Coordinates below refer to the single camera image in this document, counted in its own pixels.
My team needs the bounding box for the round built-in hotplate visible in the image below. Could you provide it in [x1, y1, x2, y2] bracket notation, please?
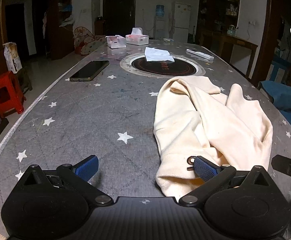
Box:
[120, 52, 206, 76]

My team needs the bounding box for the dark wooden door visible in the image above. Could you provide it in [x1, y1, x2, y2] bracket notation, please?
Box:
[102, 0, 137, 37]

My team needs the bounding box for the white paper tissue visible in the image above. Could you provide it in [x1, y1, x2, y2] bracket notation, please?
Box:
[145, 46, 175, 63]

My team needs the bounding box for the white water dispenser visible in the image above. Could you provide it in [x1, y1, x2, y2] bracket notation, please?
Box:
[154, 17, 166, 40]

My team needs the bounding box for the red plastic stool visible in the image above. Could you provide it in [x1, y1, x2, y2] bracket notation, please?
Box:
[0, 70, 26, 118]

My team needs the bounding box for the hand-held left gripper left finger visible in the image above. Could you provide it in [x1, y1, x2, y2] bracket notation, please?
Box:
[15, 155, 113, 205]

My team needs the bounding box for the blue cabinet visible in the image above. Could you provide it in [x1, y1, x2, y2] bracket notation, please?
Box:
[271, 55, 291, 85]

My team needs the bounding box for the dark wooden shelf cabinet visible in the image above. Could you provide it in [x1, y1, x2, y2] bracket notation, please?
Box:
[197, 0, 241, 45]
[47, 0, 73, 60]

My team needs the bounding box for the dark wooden door frame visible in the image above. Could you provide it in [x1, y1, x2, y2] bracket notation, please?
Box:
[251, 0, 291, 88]

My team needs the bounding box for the small white tissue pack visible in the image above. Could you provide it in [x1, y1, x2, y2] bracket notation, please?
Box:
[107, 35, 126, 49]

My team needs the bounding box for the white refrigerator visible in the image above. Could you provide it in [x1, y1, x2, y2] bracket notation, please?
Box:
[172, 2, 192, 43]

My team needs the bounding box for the cream sweatshirt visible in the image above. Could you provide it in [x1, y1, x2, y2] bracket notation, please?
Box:
[153, 76, 273, 197]

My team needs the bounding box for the white flat remote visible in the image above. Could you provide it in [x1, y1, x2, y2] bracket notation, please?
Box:
[186, 49, 214, 61]

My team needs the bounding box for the white pink tissue box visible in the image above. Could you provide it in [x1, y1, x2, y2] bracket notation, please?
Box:
[125, 27, 149, 46]

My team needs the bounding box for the spotted play tent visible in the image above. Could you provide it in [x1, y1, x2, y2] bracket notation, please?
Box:
[73, 26, 106, 55]

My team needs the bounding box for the grey star-print tablecloth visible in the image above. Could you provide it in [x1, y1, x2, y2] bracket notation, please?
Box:
[0, 39, 291, 240]

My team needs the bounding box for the wooden side table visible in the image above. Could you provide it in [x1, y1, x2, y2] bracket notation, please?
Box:
[201, 29, 258, 79]

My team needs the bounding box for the blue chair cushion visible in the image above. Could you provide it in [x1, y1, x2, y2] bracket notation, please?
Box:
[258, 80, 291, 135]

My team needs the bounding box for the dark smartphone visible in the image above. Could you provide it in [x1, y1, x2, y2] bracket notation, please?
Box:
[70, 60, 110, 82]

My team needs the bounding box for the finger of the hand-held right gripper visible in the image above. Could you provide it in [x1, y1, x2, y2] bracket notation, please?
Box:
[271, 154, 291, 187]

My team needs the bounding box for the white printed paper bag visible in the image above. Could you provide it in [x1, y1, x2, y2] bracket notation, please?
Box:
[3, 42, 23, 74]

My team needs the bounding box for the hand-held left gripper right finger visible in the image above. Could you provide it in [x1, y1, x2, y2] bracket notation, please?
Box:
[179, 156, 276, 207]

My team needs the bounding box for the dark wooden stool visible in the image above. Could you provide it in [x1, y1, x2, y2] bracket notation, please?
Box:
[18, 66, 33, 92]

